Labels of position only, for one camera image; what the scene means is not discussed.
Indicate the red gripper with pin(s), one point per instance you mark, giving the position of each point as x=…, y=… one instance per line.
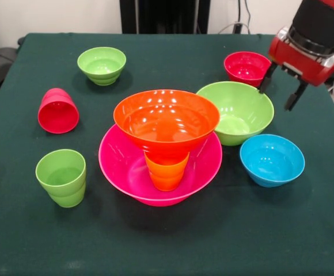
x=302, y=61

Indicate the small red bowl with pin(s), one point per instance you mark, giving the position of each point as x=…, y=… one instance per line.
x=246, y=67

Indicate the large green bowl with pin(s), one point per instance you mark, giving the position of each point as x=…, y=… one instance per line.
x=242, y=112

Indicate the large orange bowl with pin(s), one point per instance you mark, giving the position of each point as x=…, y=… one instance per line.
x=167, y=123

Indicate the orange cup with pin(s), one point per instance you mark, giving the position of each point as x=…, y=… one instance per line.
x=166, y=175

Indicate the large pink bowl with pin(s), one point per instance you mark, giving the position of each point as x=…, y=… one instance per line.
x=121, y=169

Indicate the red cup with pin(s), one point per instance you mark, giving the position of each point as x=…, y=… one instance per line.
x=58, y=116

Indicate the black power plug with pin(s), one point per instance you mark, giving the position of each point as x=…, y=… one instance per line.
x=238, y=28

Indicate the small blue bowl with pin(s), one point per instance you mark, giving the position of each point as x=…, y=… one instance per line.
x=270, y=164

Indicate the small green bowl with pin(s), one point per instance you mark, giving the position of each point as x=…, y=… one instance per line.
x=101, y=64

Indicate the dark green tablecloth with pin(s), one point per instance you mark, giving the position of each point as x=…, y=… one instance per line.
x=167, y=235

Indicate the green cup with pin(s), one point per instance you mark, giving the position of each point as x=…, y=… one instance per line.
x=60, y=178

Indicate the black office chair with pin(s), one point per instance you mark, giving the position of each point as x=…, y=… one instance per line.
x=0, y=61

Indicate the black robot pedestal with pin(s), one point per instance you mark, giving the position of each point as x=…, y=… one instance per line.
x=167, y=14

